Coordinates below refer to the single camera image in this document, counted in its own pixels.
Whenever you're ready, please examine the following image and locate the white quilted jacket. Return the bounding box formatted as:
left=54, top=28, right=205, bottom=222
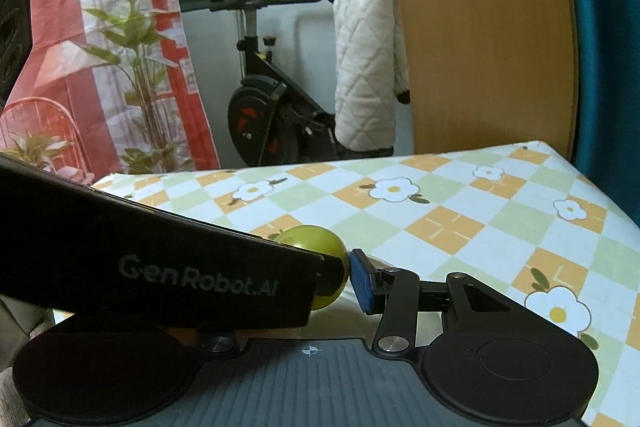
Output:
left=332, top=0, right=411, bottom=152

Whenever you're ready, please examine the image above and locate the green jujube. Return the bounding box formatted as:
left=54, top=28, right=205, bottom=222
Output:
left=271, top=224, right=351, bottom=311

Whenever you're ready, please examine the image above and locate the wooden board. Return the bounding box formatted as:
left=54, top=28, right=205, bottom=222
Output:
left=376, top=0, right=581, bottom=158

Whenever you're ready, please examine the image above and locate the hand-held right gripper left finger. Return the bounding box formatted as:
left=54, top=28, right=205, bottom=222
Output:
left=200, top=328, right=252, bottom=354

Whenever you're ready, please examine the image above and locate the red printed wall backdrop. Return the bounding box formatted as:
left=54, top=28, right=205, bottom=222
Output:
left=0, top=0, right=222, bottom=188

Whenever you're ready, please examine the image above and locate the black exercise bike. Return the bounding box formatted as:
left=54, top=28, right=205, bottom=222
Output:
left=202, top=0, right=351, bottom=168

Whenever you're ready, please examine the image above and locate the checked floral tablecloth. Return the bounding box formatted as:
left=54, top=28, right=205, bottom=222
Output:
left=92, top=139, right=640, bottom=427

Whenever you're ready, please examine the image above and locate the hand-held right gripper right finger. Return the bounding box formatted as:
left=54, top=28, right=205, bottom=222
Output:
left=350, top=248, right=527, bottom=356

